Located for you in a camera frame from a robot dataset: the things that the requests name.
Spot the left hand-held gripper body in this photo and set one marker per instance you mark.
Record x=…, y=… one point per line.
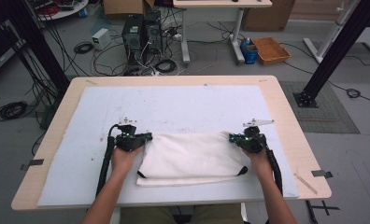
x=128, y=140

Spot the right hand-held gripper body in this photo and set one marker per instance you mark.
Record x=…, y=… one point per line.
x=251, y=140

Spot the white printed tank top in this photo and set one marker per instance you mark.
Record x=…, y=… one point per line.
x=189, y=158

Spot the person's left hand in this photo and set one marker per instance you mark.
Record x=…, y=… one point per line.
x=125, y=160

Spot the person's right hand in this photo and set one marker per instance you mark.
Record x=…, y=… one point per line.
x=258, y=163

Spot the white foam mat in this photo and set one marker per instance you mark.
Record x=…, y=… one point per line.
x=173, y=105

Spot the light wooden table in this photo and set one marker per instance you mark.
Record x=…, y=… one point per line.
x=286, y=102

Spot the thin wooden stick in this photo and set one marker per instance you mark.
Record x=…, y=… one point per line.
x=305, y=183

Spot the person's olive pants legs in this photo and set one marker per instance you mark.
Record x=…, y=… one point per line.
x=145, y=216

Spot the black tape strip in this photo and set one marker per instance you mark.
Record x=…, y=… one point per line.
x=321, y=173
x=33, y=163

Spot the grey floor mat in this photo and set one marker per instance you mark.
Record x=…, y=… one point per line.
x=329, y=112

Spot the blue box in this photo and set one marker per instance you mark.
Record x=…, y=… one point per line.
x=249, y=53

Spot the orange open tray box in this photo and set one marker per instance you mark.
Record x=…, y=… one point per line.
x=270, y=49

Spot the black computer tower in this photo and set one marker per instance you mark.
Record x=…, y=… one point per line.
x=132, y=37
x=153, y=34

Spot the small white box device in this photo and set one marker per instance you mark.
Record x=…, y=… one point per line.
x=101, y=38

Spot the large brown cardboard box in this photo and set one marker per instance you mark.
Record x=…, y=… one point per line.
x=267, y=15

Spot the white metal stand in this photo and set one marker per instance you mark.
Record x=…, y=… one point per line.
x=329, y=34

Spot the white desk with legs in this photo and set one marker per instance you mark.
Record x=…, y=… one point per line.
x=220, y=3

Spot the round white table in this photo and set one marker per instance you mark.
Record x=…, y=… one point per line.
x=61, y=11

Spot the black metal frame post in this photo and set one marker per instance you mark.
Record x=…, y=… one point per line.
x=39, y=43
x=338, y=46

